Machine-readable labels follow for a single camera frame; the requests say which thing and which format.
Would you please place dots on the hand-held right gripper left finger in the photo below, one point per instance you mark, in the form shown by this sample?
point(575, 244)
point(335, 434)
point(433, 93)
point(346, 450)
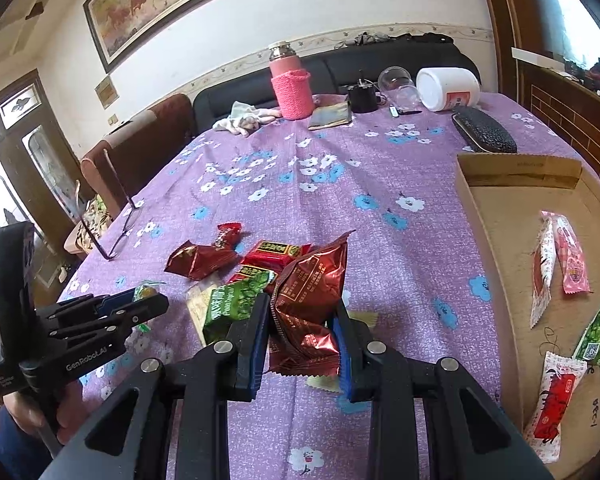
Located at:
point(260, 350)

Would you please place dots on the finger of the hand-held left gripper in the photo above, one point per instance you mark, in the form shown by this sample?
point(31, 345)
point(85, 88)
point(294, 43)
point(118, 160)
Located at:
point(140, 310)
point(115, 300)

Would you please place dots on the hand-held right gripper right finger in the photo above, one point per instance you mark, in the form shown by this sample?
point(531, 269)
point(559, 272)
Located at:
point(342, 360)

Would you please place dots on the small green candy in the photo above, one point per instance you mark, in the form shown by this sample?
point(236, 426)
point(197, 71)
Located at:
point(145, 291)

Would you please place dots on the dark red gold packet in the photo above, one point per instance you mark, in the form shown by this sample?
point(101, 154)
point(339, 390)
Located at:
point(195, 260)

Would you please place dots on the large dark red foil packet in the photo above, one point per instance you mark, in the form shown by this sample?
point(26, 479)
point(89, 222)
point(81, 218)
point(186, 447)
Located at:
point(310, 290)

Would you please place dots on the red gold snack packet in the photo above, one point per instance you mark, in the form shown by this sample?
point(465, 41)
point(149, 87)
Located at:
point(272, 252)
point(250, 274)

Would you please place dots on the shallow cardboard box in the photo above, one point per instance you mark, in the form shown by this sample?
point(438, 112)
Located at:
point(510, 260)

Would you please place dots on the pink snack packet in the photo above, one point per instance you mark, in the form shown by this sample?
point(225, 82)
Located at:
point(570, 255)

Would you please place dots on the person's left hand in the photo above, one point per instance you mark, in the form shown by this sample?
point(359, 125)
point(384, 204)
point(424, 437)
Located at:
point(75, 410)

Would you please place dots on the green leaf print snack packet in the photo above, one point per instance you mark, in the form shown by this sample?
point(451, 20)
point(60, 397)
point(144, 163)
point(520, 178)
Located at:
point(230, 305)

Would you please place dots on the beige snack packet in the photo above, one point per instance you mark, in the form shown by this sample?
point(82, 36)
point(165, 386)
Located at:
point(200, 305)

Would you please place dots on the patterned fabric bag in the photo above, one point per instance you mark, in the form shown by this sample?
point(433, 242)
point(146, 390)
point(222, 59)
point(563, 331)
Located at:
point(92, 220)

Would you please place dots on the wooden glass panel door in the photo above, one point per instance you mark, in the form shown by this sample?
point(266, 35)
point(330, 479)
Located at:
point(10, 170)

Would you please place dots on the small red candy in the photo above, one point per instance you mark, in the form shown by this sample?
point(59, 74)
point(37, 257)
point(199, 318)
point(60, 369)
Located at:
point(227, 235)

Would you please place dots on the brown chair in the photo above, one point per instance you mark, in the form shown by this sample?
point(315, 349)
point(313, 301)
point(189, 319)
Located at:
point(140, 150)

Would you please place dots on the white red snack packet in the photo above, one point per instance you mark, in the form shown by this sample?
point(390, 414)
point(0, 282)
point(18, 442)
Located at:
point(541, 280)
point(555, 400)

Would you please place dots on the crumpled white cloth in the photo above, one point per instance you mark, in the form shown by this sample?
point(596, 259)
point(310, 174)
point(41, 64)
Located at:
point(242, 120)

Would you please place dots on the worn grey notebook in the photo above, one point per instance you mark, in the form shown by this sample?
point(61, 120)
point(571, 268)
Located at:
point(330, 117)

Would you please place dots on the green snack packet with code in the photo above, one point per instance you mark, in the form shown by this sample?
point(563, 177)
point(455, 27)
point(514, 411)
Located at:
point(592, 340)

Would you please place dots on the small black white lighter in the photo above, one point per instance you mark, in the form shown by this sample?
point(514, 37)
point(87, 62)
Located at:
point(393, 110)

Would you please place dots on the pink bottle with knitted sleeve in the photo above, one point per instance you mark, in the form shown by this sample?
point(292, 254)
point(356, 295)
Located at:
point(291, 92)

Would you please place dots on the small black cup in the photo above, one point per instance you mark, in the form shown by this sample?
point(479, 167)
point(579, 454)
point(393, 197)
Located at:
point(362, 100)

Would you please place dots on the clear plastic cup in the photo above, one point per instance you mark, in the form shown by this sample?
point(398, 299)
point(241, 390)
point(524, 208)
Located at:
point(407, 100)

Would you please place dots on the black textured glasses case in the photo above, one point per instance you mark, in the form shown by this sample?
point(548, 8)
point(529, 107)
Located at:
point(482, 130)

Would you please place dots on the clear glass cup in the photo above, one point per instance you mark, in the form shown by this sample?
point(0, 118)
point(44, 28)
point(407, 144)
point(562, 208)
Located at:
point(395, 77)

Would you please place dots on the white plastic jar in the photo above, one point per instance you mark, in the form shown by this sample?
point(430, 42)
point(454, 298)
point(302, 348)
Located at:
point(442, 85)

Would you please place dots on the black leather sofa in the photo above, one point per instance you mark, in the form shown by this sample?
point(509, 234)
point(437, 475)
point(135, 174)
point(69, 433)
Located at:
point(340, 65)

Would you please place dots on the framed horse painting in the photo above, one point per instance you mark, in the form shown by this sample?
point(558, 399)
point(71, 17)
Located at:
point(145, 0)

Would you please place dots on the dark clothing pile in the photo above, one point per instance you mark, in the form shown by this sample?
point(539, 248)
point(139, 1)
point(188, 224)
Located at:
point(420, 39)

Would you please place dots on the white flat box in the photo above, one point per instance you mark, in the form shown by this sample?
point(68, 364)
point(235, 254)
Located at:
point(540, 57)

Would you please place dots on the dark frame eyeglasses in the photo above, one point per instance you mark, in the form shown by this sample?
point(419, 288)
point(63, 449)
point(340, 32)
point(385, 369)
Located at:
point(115, 230)

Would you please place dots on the small yellow wall plaque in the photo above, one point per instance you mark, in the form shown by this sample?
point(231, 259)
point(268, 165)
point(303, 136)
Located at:
point(106, 91)

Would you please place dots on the wooden partition frame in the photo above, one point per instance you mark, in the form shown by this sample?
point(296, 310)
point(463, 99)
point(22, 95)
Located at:
point(500, 20)

